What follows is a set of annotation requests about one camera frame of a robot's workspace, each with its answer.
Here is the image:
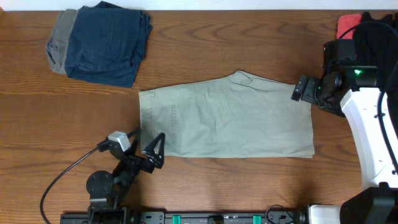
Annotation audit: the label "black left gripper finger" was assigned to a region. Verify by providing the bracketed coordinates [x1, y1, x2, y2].
[126, 129, 141, 156]
[143, 133, 165, 169]

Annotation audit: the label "light khaki shorts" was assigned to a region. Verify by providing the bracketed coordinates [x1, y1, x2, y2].
[139, 71, 315, 158]

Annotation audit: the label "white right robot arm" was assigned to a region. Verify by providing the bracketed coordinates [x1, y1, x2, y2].
[291, 39, 397, 223]

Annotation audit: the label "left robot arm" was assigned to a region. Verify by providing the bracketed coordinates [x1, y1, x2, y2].
[86, 129, 165, 223]

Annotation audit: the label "red cloth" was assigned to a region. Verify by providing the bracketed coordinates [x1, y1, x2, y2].
[336, 14, 362, 39]

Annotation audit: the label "black cloth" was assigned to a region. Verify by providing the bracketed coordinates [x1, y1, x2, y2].
[353, 11, 398, 138]

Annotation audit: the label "folded navy blue shorts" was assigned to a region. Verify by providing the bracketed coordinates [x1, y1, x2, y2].
[65, 1, 152, 88]

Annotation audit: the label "folded grey shorts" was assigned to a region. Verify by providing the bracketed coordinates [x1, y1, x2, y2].
[45, 9, 78, 75]

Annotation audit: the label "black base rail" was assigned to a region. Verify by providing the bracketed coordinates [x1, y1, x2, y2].
[60, 209, 309, 224]

